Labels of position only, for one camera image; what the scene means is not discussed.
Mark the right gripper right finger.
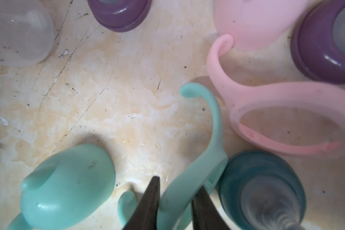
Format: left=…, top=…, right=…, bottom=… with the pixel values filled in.
left=191, top=186, right=230, bottom=230

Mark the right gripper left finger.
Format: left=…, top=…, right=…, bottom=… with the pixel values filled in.
left=123, top=176, right=160, bottom=230

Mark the mint green bottle handle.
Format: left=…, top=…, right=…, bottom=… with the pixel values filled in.
left=117, top=83, right=228, bottom=230

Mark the teal nipple ring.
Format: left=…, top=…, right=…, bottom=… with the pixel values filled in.
left=217, top=150, right=307, bottom=230

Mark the clear baby bottle near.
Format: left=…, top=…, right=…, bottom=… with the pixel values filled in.
left=0, top=1, right=55, bottom=67

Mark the mint green bottle cap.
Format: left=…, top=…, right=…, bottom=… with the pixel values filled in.
left=8, top=144, right=116, bottom=230

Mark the pink bottle cap near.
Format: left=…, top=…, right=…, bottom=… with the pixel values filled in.
left=214, top=0, right=310, bottom=51

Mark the pink bottle handle near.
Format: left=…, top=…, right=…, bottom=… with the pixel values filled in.
left=207, top=34, right=345, bottom=158

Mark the purple nipple ring left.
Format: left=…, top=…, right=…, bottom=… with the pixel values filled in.
left=87, top=0, right=152, bottom=33

